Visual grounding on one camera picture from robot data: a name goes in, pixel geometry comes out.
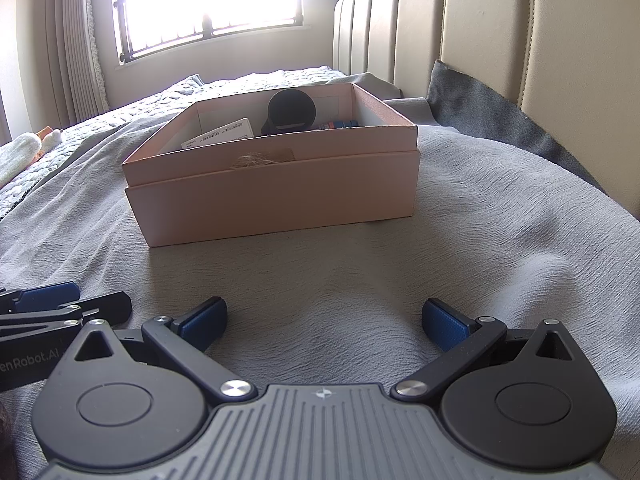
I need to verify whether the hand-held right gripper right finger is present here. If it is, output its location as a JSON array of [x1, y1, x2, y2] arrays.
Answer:
[[391, 298, 576, 403]]

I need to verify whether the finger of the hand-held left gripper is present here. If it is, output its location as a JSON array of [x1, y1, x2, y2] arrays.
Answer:
[[0, 281, 82, 315], [0, 291, 134, 343]]

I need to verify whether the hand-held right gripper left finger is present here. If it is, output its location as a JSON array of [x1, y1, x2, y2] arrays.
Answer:
[[75, 296, 256, 403]]

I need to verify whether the pink cardboard box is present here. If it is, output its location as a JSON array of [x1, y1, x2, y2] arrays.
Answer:
[[121, 82, 421, 249]]

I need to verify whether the white labelled box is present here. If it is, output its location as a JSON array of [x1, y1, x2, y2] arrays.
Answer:
[[181, 117, 254, 150]]

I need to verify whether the black round device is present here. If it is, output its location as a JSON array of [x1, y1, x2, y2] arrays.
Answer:
[[260, 88, 317, 136]]

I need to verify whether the grey fleece blanket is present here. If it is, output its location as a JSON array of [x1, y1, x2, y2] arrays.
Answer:
[[0, 72, 640, 413]]

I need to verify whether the orange and white cloth item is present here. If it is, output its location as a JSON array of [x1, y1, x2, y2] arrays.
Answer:
[[36, 126, 64, 152]]

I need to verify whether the dark grey cloth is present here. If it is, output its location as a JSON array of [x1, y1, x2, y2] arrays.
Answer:
[[427, 60, 640, 221]]

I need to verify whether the beige curtain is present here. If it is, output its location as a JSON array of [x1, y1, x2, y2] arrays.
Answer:
[[42, 0, 112, 126]]

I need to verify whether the quilted grey mattress pad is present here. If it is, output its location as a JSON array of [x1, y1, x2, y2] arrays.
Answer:
[[0, 65, 347, 216]]

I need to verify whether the black window railing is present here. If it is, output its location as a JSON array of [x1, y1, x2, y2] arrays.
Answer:
[[117, 2, 304, 61]]

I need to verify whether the beige padded headboard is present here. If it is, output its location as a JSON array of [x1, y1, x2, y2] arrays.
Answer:
[[332, 0, 640, 221]]

